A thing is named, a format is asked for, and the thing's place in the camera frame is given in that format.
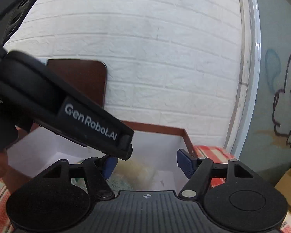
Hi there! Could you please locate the cotton swab bag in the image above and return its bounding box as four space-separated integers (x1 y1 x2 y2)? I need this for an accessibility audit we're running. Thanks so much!
112 159 157 190

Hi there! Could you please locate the clear packing tape roll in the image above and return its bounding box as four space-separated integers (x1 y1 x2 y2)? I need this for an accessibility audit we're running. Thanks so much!
107 174 133 196

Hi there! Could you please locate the person's hand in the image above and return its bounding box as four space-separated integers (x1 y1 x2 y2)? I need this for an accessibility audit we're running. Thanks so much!
0 125 19 193

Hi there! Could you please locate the brown white storage box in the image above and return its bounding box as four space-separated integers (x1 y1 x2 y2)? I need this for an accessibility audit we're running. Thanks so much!
7 122 193 191

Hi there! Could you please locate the brown box lid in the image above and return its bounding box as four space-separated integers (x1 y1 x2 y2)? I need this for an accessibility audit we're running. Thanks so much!
47 59 108 107

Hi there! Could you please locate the painted glass door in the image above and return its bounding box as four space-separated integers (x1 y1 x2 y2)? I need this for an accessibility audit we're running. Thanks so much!
224 0 291 184

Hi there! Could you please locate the red checkered tablecloth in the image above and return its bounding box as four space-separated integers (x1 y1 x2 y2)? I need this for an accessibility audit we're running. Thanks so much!
0 145 291 233

